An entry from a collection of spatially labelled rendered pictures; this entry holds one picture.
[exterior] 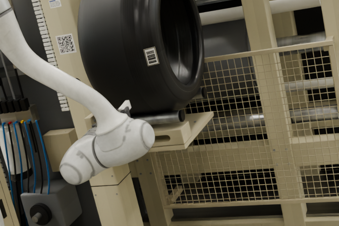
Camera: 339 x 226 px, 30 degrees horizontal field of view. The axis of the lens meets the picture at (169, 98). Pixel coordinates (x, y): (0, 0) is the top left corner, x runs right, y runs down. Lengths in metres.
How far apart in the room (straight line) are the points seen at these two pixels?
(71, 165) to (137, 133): 0.21
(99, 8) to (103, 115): 0.57
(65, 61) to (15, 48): 0.74
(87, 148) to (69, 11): 0.78
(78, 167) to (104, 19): 0.61
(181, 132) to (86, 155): 0.57
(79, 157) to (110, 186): 0.83
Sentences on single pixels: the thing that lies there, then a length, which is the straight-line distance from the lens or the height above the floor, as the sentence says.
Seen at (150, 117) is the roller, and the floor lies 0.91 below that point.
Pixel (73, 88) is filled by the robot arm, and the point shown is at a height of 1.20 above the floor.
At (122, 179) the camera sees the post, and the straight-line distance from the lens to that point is 2.63.
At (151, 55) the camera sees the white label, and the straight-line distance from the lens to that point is 2.13.
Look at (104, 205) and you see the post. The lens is 2.67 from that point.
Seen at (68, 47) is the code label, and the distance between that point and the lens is 2.48.
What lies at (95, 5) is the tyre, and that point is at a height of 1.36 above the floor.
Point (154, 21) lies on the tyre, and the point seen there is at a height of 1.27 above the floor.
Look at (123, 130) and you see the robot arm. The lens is 1.73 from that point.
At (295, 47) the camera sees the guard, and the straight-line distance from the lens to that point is 2.61.
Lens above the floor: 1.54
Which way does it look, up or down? 14 degrees down
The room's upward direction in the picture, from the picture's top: 13 degrees counter-clockwise
